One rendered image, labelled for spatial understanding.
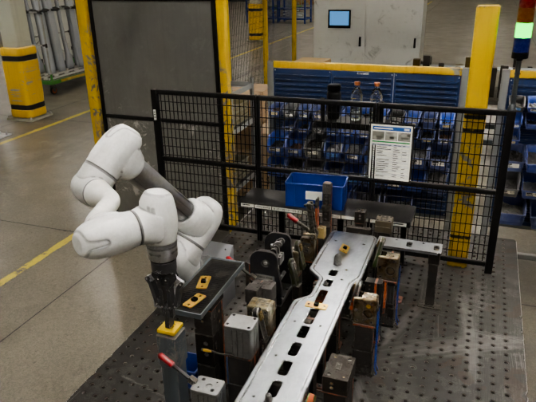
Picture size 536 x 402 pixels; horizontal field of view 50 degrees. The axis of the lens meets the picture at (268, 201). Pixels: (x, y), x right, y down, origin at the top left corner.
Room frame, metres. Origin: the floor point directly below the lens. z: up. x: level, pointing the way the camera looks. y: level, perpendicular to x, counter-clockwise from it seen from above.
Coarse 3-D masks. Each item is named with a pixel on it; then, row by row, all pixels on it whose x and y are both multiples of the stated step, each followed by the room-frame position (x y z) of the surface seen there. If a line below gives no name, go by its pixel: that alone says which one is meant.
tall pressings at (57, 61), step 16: (32, 0) 11.13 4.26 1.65; (48, 0) 11.48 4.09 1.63; (64, 0) 11.99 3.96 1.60; (48, 16) 11.40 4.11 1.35; (32, 32) 11.25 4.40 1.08; (48, 32) 11.39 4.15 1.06; (64, 32) 11.73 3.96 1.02; (48, 48) 11.17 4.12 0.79; (64, 48) 11.71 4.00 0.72; (80, 48) 12.05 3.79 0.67; (48, 64) 11.11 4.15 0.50; (64, 64) 11.50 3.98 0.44; (80, 64) 11.96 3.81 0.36
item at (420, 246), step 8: (392, 240) 2.36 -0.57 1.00; (400, 240) 2.36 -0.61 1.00; (408, 240) 2.36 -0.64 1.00; (392, 248) 2.29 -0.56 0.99; (400, 248) 2.28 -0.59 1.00; (408, 248) 2.28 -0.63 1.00; (416, 248) 2.28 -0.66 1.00; (424, 248) 2.27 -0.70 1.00; (432, 248) 2.27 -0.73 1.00; (440, 248) 2.27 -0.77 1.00
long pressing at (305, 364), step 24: (360, 240) 2.37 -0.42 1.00; (312, 264) 2.14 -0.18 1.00; (360, 264) 2.14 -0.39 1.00; (336, 288) 1.95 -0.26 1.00; (288, 312) 1.78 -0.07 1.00; (336, 312) 1.78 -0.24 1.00; (288, 336) 1.64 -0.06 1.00; (312, 336) 1.64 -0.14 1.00; (264, 360) 1.51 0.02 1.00; (288, 360) 1.51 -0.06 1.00; (312, 360) 1.51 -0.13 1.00; (264, 384) 1.40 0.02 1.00; (288, 384) 1.39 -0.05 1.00
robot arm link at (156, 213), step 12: (144, 192) 1.47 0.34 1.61; (156, 192) 1.47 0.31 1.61; (168, 192) 1.48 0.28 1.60; (144, 204) 1.44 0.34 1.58; (156, 204) 1.44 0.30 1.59; (168, 204) 1.46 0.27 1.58; (144, 216) 1.42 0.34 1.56; (156, 216) 1.43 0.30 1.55; (168, 216) 1.45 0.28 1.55; (144, 228) 1.40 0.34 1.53; (156, 228) 1.42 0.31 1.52; (168, 228) 1.44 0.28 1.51; (144, 240) 1.41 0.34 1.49; (156, 240) 1.43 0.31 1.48; (168, 240) 1.45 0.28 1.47
